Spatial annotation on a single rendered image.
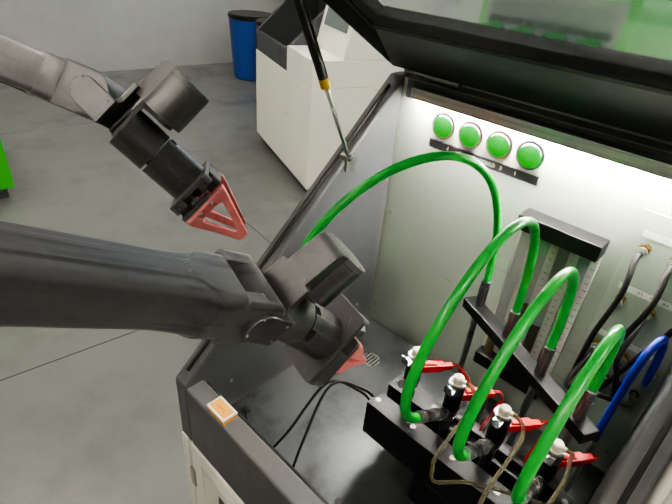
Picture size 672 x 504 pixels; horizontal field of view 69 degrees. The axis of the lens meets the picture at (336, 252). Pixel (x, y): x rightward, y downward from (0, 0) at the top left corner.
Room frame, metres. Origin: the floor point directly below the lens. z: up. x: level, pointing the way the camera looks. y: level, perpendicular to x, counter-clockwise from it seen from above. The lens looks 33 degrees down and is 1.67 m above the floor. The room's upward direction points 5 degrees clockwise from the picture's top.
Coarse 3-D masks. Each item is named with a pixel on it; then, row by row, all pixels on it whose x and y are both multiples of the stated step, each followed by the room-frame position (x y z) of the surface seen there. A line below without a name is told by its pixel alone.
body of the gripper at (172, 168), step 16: (176, 144) 0.61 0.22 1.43; (160, 160) 0.57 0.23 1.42; (176, 160) 0.58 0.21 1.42; (192, 160) 0.60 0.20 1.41; (160, 176) 0.57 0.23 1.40; (176, 176) 0.57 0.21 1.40; (192, 176) 0.58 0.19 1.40; (208, 176) 0.56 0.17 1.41; (176, 192) 0.57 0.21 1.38; (192, 192) 0.55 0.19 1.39; (176, 208) 0.54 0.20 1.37
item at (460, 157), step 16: (416, 160) 0.66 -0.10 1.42; (432, 160) 0.67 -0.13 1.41; (448, 160) 0.69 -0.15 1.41; (464, 160) 0.70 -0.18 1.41; (384, 176) 0.64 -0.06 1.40; (352, 192) 0.62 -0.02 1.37; (496, 192) 0.73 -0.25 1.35; (336, 208) 0.61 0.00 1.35; (496, 208) 0.74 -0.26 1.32; (320, 224) 0.60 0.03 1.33; (496, 224) 0.74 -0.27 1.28; (304, 240) 0.60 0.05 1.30; (496, 256) 0.75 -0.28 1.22
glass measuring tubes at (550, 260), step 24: (528, 240) 0.77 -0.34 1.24; (552, 240) 0.73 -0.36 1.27; (576, 240) 0.71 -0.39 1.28; (600, 240) 0.71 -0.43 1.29; (552, 264) 0.75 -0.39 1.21; (576, 264) 0.71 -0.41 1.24; (504, 288) 0.78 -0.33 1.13; (528, 288) 0.75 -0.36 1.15; (504, 312) 0.77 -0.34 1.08; (552, 312) 0.73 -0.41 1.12; (576, 312) 0.71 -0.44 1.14; (528, 336) 0.73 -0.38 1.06; (480, 360) 0.77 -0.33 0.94; (552, 360) 0.71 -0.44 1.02; (528, 384) 0.70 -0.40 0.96
